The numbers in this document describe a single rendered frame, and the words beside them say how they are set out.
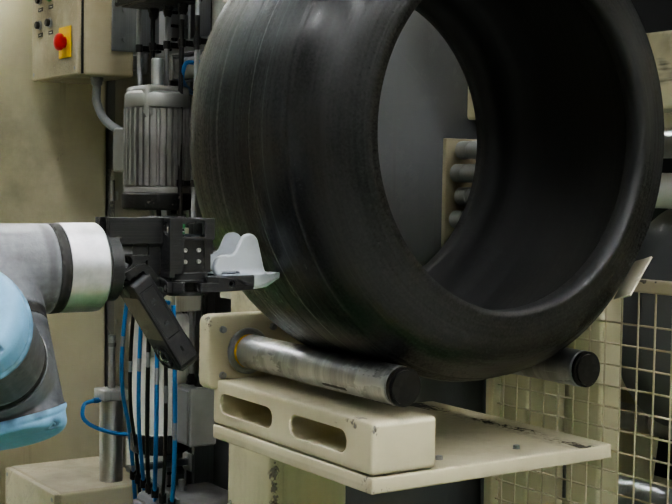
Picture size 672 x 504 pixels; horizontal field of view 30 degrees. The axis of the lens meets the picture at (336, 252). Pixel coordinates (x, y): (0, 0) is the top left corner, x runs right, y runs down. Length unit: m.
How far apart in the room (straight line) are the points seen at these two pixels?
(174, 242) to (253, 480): 0.58
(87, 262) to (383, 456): 0.39
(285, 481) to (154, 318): 0.52
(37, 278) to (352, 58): 0.39
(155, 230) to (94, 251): 0.08
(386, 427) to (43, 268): 0.41
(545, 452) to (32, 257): 0.67
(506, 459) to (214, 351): 0.41
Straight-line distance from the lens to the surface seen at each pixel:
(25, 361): 1.07
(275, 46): 1.35
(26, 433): 1.17
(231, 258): 1.34
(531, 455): 1.52
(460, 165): 2.01
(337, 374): 1.45
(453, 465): 1.45
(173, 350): 1.32
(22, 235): 1.23
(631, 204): 1.57
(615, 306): 2.05
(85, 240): 1.25
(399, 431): 1.39
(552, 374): 1.58
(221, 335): 1.65
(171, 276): 1.29
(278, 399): 1.52
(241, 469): 1.82
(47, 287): 1.23
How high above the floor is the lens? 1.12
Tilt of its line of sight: 3 degrees down
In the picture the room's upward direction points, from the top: 1 degrees clockwise
